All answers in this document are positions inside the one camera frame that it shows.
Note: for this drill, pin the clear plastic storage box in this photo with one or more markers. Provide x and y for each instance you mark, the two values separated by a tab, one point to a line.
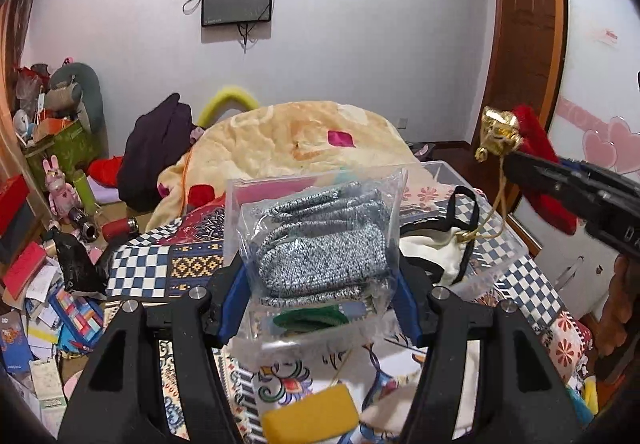
465	274

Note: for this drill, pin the grey plush toy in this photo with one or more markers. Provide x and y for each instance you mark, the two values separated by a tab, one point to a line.
75	87

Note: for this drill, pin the green fabric item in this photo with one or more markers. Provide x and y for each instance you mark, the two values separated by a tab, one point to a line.
310	319

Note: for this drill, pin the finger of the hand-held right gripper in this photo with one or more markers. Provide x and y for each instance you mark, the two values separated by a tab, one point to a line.
545	184

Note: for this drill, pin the person's right hand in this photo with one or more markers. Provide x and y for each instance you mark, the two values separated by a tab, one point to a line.
617	309

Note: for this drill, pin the black plastic bag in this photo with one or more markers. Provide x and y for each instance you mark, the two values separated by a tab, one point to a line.
77	264

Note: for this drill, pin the dark purple garment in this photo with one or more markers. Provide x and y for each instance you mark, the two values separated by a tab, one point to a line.
155	149

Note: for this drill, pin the yellow sponge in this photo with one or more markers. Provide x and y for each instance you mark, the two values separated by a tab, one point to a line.
310	416

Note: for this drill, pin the green cardboard box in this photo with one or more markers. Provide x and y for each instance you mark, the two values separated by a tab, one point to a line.
65	144

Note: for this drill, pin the red pouch with gold trim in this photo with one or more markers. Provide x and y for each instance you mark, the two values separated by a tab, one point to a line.
540	134

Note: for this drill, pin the red box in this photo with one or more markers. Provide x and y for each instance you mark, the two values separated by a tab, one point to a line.
12	204

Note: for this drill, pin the clear bag of grey socks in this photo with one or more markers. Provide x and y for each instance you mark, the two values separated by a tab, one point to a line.
320	244

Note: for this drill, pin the red thermos flask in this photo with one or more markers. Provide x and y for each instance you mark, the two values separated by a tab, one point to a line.
120	228

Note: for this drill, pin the black metal flask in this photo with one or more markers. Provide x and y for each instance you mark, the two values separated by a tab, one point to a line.
85	224

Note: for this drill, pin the beige fleece blanket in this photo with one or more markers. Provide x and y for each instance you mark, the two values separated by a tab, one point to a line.
280	139

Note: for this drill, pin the red cloth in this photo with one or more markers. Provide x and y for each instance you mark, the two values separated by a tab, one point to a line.
105	172

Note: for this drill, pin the white carton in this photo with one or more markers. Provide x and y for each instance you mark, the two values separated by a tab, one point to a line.
50	384

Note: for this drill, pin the colourful block-print box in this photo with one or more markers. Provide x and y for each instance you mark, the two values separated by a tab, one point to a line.
75	319

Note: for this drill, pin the white wardrobe door pink hearts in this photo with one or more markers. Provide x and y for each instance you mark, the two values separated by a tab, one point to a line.
600	49

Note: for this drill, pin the green bottle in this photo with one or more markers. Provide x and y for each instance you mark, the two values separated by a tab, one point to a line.
84	189

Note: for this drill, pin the brown wooden door frame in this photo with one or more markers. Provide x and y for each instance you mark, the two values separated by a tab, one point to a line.
530	49

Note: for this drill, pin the yellow foam tube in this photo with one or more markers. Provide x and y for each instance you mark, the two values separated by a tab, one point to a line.
227	97

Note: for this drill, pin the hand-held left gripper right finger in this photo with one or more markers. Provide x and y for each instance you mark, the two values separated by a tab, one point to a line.
407	311

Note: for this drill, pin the pink rabbit doll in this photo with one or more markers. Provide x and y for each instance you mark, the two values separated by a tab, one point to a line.
62	189

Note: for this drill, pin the red book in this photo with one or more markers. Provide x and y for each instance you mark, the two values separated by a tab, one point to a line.
25	269

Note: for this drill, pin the wall socket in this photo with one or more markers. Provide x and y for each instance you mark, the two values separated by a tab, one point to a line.
403	123

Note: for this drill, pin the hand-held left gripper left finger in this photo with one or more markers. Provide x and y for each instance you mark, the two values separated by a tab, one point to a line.
231	309

